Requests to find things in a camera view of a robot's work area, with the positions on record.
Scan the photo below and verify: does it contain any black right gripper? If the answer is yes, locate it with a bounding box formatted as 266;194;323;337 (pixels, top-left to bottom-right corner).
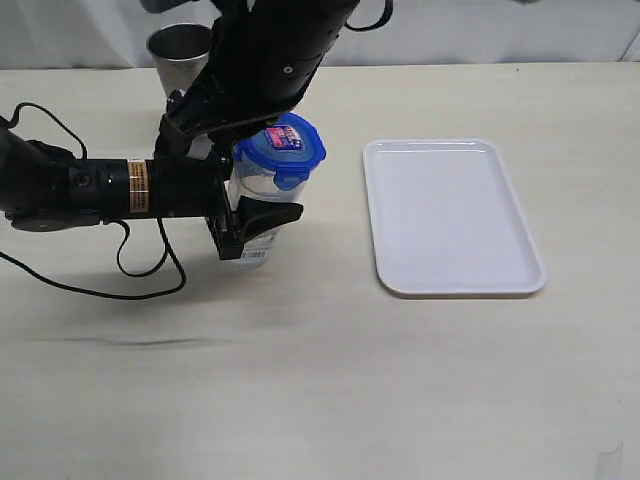
158;0;358;150

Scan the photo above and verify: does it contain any blue plastic container lid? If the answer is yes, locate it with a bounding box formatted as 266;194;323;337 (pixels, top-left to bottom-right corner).
233;113;326;191

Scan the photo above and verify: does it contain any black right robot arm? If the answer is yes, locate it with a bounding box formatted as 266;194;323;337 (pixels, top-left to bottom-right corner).
156;1;396;154

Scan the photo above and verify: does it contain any white rectangular tray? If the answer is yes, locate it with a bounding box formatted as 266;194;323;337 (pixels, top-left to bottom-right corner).
362;138;547;298

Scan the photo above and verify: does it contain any tall clear plastic container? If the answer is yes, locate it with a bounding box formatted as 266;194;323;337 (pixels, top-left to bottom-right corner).
224;159;309;269

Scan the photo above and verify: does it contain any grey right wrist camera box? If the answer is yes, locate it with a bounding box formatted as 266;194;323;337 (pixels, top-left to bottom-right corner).
139;0;190;14

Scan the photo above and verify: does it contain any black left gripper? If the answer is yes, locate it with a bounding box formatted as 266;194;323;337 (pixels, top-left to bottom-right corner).
150;144;304;261

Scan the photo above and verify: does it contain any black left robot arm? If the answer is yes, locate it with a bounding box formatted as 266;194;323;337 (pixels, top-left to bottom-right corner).
1;121;303;260

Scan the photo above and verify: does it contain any black cable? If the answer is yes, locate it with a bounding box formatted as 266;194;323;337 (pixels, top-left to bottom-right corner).
0;102;187;301

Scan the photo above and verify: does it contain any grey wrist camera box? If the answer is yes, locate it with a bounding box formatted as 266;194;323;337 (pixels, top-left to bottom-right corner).
139;0;190;14
187;135;213;160

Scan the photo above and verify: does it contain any stainless steel tumbler cup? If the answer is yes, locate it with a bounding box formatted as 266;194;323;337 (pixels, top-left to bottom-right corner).
146;23;211;97

